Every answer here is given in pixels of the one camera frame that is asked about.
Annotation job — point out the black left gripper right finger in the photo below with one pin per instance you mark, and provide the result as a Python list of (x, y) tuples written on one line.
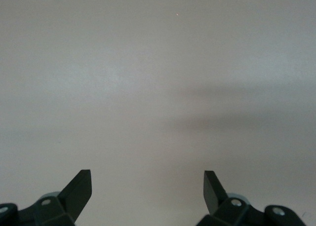
[(234, 213)]

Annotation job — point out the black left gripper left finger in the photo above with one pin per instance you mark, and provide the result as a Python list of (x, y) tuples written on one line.
[(49, 211)]

